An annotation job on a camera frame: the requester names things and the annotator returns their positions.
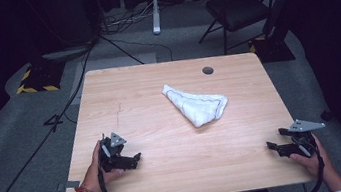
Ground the white cloth with stitched edge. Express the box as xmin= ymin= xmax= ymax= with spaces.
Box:
xmin=160 ymin=75 xmax=233 ymax=133

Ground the long black floor cable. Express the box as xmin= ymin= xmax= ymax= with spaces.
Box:
xmin=0 ymin=47 xmax=114 ymax=192

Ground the thin black floor cable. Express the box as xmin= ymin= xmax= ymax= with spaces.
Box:
xmin=98 ymin=25 xmax=175 ymax=71

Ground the person's right hand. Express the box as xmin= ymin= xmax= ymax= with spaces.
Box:
xmin=287 ymin=132 xmax=335 ymax=182

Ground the black slanted stand with base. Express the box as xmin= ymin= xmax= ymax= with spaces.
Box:
xmin=242 ymin=0 xmax=320 ymax=66

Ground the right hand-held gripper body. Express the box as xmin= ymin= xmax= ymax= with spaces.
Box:
xmin=281 ymin=115 xmax=330 ymax=162

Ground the dark cabinet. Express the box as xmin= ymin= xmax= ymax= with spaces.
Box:
xmin=31 ymin=0 xmax=106 ymax=57

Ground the black folding chair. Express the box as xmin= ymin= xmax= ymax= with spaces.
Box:
xmin=191 ymin=0 xmax=283 ymax=59

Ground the person's left hand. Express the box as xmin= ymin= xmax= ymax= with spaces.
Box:
xmin=74 ymin=137 xmax=129 ymax=192

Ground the black stand with hazard-striped base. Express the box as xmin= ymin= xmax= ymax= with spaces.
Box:
xmin=11 ymin=46 xmax=97 ymax=97

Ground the right hand-held gripper black cable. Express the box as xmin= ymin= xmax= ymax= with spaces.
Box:
xmin=296 ymin=144 xmax=329 ymax=192

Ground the white desk frame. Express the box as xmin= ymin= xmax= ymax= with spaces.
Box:
xmin=148 ymin=0 xmax=240 ymax=37

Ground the bundle of floor cables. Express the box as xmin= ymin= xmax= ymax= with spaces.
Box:
xmin=98 ymin=0 xmax=167 ymax=37

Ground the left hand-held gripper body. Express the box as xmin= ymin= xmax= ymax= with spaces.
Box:
xmin=95 ymin=129 xmax=136 ymax=174

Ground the red bracelet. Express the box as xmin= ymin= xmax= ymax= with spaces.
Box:
xmin=74 ymin=183 xmax=97 ymax=192

